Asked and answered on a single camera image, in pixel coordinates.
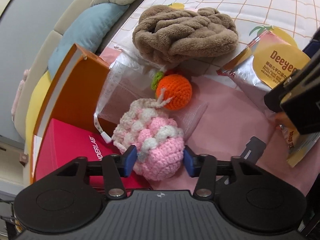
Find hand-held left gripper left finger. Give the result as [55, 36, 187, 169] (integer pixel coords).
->
[51, 145, 138, 198]

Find pink white crochet pouch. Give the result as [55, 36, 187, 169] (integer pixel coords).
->
[111, 99, 185, 180]

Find white mesh drawstring bag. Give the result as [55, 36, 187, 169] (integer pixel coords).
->
[94, 44, 209, 143]

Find brown fleece towel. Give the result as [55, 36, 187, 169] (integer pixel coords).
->
[132, 4, 239, 67]

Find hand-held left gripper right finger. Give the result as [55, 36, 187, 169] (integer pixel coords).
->
[184, 146, 269, 198]

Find silver yellow wipes packet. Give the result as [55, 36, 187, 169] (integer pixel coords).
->
[216, 31, 320, 168]

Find lemon print checked sheet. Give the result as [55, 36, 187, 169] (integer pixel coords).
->
[110, 0, 320, 55]

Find yellow pillow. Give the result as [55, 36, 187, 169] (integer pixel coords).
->
[25, 74, 52, 140]

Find pink plush toy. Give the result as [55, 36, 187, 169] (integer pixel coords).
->
[11, 69, 29, 123]

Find red box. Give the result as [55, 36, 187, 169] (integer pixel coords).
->
[35, 118, 150, 190]

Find orange crochet ball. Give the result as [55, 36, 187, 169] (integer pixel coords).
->
[151, 70, 193, 111]

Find pink cloth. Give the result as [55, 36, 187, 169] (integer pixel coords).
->
[99, 46, 310, 198]

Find orange cardboard box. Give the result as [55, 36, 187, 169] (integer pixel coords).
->
[29, 43, 118, 183]

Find blue pillow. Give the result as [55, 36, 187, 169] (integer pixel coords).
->
[47, 2, 130, 80]

